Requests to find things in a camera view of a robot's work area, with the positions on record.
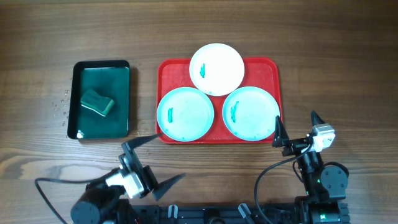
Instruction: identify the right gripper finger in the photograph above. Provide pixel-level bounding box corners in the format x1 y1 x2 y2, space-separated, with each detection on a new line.
311 110 325 126
272 116 290 147

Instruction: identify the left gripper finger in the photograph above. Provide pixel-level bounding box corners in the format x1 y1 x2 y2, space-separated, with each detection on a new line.
152 173 186 201
127 133 163 149

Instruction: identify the black tray with water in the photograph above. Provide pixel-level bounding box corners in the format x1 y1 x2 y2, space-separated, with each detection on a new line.
67 60 131 140

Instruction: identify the white round plate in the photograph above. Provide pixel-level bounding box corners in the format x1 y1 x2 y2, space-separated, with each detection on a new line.
189 43 245 96

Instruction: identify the green scrubbing sponge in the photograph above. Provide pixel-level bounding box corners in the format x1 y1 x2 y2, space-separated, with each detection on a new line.
80 89 114 116

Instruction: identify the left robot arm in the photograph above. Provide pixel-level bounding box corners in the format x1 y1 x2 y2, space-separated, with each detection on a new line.
70 134 185 224

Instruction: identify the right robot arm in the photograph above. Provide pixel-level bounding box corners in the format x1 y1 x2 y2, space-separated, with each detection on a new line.
272 111 350 223

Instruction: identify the red plastic tray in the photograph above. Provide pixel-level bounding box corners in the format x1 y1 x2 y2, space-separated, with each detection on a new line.
156 57 283 144

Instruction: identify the light blue plate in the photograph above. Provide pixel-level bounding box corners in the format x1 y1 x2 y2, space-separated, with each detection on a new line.
156 87 215 142
221 86 280 141

